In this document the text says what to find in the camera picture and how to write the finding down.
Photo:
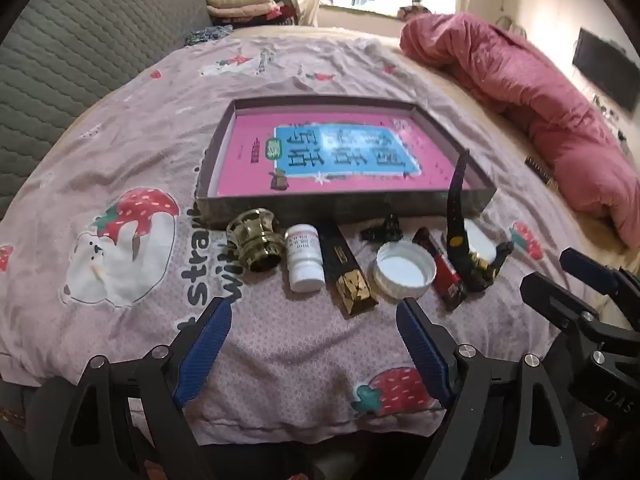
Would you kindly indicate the grey quilted headboard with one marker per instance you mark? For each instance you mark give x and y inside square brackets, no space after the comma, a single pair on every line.
[75,50]

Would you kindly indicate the black and gold faceted case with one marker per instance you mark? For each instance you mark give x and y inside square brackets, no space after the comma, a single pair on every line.
[350,280]

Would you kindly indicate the white earbud case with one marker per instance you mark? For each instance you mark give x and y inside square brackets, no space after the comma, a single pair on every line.
[480,240]

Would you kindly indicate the dark floral cloth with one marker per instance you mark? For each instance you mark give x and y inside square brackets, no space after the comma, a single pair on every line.
[207,35]

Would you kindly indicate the patterned cushion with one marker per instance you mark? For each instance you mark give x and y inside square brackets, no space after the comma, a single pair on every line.
[412,11]

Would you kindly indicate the pink and blue book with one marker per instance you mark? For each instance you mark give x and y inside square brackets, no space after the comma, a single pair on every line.
[250,160]

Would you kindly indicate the white bottle cap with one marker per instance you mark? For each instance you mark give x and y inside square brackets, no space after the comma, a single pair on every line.
[405,270]

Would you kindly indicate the black comb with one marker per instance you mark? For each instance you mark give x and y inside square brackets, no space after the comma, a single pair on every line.
[539,169]

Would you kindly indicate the gold door knob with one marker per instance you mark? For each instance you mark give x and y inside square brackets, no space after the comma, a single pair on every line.
[252,240]

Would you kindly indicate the black and yellow digital watch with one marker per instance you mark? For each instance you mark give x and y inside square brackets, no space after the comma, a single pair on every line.
[457,230]

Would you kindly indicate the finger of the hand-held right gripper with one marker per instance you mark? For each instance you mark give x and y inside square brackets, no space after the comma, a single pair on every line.
[587,270]
[560,307]

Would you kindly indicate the pink duvet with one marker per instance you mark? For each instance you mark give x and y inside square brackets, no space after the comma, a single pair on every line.
[525,90]

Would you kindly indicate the pile of dark clothes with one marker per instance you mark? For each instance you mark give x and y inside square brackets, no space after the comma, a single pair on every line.
[285,10]

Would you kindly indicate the red and black lighter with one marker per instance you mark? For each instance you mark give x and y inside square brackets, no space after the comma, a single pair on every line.
[447,275]

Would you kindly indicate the small black clip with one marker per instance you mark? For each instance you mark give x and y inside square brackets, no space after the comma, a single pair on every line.
[382,230]

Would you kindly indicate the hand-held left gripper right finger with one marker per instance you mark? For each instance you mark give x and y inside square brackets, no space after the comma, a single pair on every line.
[422,345]

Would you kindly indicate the white pill bottle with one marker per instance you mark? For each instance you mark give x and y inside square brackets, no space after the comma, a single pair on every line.
[304,260]

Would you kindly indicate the stack of folded blankets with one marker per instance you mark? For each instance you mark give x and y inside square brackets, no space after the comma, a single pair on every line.
[237,4]

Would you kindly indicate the black wall television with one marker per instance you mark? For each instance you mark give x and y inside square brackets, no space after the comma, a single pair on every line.
[600,67]

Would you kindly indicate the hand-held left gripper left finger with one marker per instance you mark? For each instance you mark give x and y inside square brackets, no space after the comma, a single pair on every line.
[207,345]

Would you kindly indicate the shallow cardboard box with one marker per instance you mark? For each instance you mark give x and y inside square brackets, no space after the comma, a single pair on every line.
[300,207]

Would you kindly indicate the pink strawberry print bed sheet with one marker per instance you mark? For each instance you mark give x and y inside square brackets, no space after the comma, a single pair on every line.
[150,135]

